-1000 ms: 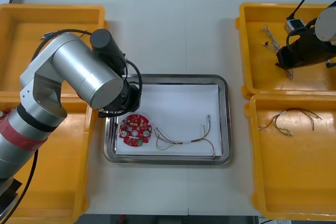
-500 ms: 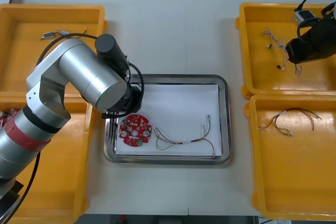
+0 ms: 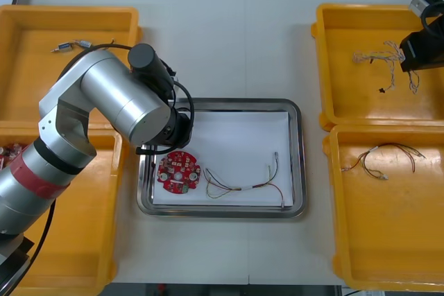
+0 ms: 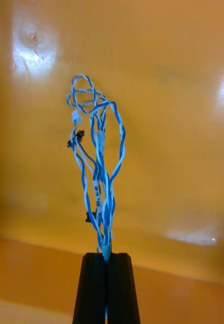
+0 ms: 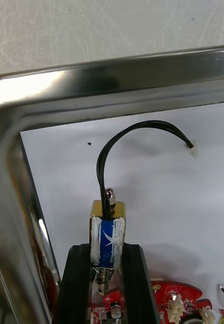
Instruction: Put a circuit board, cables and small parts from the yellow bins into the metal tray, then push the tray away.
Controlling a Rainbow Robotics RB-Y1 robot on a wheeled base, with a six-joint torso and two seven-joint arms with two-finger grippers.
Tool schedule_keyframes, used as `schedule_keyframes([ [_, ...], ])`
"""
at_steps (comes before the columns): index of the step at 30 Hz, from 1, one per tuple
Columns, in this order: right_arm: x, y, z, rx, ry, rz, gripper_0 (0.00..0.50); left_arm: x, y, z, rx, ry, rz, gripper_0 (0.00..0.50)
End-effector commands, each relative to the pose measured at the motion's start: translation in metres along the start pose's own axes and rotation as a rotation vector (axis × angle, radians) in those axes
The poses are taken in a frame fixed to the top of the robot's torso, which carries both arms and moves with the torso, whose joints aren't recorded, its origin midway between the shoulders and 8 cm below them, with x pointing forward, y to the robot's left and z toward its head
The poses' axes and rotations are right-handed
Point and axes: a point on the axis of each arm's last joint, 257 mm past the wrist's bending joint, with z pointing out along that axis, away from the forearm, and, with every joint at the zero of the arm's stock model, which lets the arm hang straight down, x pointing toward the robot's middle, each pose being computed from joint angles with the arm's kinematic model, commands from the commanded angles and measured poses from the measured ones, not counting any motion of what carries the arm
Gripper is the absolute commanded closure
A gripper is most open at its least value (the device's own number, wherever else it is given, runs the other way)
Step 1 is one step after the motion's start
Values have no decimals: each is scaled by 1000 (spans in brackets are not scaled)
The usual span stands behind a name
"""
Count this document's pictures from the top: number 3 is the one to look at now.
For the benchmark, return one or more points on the round red circuit board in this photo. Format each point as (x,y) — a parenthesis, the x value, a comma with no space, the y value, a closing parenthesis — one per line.
(178,171)
(10,150)

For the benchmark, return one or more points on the white paper sheet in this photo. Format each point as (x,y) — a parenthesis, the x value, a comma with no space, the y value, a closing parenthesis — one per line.
(236,129)

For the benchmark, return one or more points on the steel tray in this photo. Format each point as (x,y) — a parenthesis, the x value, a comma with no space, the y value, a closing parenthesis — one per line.
(222,213)

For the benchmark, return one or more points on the blue label metal solenoid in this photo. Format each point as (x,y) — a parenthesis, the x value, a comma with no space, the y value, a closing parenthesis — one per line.
(63,47)
(85,44)

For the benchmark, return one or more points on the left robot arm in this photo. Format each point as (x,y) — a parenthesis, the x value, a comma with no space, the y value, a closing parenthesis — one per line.
(114,98)

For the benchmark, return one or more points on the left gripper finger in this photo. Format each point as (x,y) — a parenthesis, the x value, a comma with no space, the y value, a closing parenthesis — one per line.
(152,150)

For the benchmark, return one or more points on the yellow-orange plastic bin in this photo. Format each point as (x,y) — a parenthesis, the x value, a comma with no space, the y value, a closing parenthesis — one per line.
(347,102)
(86,223)
(21,102)
(367,223)

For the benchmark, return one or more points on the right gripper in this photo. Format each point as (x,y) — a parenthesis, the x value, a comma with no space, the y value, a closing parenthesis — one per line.
(426,50)

